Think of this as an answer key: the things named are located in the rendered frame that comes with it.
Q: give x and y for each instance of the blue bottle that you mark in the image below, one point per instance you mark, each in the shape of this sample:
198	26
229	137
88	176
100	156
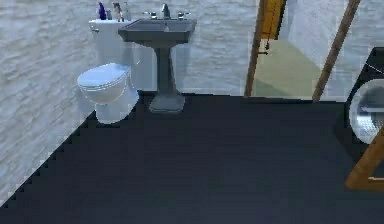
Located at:
102	12

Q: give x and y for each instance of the brown wooden furniture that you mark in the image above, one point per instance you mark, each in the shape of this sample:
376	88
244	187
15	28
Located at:
366	166

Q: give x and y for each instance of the grey pedestal sink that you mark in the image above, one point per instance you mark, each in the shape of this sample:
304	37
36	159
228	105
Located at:
164	36

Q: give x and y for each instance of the clear glass bottle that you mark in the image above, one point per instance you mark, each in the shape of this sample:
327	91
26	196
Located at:
127	12

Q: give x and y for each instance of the chrome sink faucet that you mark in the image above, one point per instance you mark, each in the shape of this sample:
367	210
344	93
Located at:
165	12

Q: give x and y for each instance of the grey spray bottle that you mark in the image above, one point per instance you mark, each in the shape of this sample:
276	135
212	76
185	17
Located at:
118	11

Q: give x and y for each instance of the orange wooden room door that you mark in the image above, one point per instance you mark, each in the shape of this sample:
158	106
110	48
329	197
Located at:
272	18

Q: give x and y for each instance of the black washing machine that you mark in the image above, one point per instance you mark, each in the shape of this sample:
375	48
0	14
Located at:
365	103

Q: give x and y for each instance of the white toilet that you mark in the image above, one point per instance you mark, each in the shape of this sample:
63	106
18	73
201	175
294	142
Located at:
104	80

